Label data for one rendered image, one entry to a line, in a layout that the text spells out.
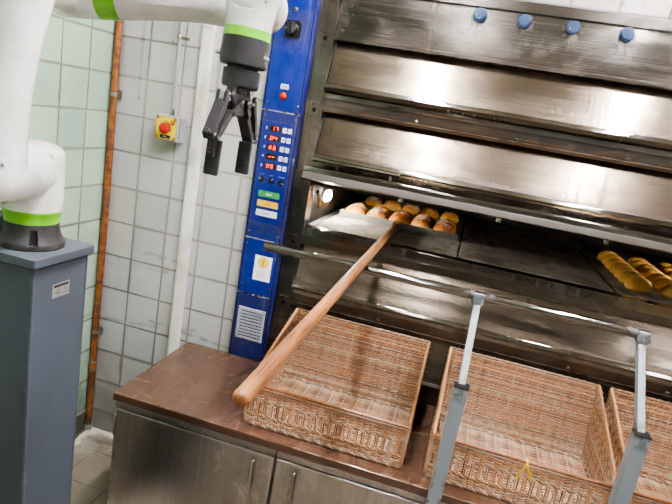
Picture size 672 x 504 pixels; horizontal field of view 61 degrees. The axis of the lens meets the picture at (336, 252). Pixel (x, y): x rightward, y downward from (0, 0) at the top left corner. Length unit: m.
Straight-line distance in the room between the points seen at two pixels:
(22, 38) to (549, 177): 1.64
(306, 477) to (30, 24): 1.47
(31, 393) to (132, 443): 0.70
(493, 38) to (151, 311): 1.77
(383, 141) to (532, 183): 0.56
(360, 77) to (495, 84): 0.48
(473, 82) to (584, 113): 0.39
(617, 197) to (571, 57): 0.50
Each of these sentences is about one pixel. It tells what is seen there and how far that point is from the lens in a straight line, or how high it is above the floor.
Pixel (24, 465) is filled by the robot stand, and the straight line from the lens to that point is 1.67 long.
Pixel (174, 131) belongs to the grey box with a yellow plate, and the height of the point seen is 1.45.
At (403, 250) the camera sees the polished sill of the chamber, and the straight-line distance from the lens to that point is 2.18.
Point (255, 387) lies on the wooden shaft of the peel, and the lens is 0.92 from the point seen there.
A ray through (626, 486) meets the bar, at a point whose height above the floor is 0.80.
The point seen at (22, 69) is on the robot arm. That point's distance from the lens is 1.30.
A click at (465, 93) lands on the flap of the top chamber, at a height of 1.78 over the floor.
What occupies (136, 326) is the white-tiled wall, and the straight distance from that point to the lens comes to 2.70.
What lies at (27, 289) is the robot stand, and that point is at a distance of 1.47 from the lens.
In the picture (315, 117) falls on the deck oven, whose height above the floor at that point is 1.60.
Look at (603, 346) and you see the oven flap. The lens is 2.28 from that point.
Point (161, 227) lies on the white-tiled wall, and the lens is 2.51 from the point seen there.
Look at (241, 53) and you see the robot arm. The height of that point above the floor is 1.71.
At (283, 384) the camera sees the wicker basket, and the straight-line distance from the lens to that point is 2.26.
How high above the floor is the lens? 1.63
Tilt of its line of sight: 13 degrees down
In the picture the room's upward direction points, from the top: 10 degrees clockwise
